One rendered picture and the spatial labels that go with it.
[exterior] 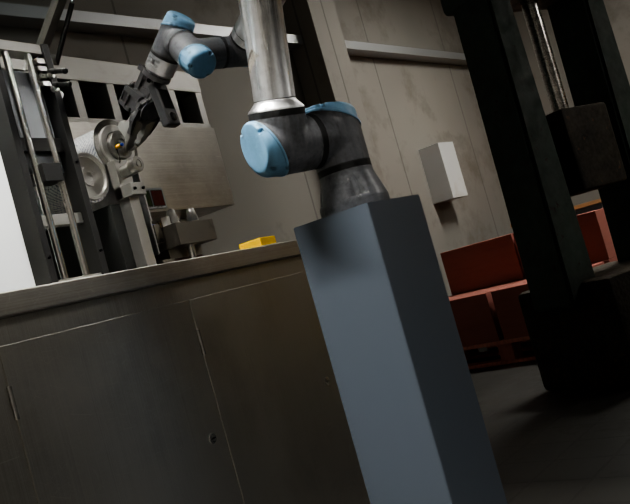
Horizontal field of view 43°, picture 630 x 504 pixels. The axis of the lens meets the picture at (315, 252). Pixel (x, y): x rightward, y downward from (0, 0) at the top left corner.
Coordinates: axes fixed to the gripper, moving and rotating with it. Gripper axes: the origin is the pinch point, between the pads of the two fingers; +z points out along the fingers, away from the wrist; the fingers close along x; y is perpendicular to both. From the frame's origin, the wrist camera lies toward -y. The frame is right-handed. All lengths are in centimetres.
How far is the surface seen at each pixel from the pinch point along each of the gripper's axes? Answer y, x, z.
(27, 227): -19.0, 44.5, 7.5
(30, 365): -50, 65, 13
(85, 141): 8.8, 7.2, 3.8
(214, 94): 142, -228, 51
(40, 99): 0.7, 33.9, -11.3
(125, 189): -8.9, 7.6, 6.7
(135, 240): -17.3, 6.8, 16.3
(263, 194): 93, -246, 89
